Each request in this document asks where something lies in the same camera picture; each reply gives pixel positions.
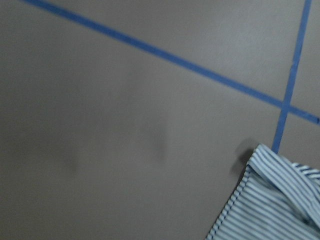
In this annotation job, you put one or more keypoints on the blue white striped polo shirt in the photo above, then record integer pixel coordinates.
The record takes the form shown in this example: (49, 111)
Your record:
(275, 200)

